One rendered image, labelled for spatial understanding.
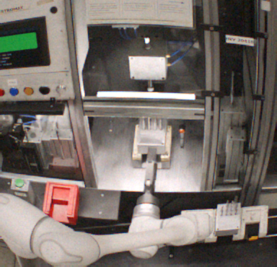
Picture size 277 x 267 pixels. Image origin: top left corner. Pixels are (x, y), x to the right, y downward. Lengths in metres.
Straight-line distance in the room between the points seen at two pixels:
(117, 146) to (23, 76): 0.66
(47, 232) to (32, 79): 0.60
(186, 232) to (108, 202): 0.46
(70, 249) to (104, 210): 0.79
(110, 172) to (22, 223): 0.89
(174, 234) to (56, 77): 0.58
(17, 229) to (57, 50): 0.58
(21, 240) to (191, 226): 0.62
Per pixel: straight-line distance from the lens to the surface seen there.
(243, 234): 1.94
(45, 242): 1.21
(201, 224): 1.68
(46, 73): 1.64
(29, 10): 1.48
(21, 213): 1.29
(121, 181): 2.06
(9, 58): 1.60
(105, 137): 2.20
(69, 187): 2.00
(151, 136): 2.03
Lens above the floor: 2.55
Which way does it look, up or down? 48 degrees down
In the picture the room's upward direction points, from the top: 5 degrees counter-clockwise
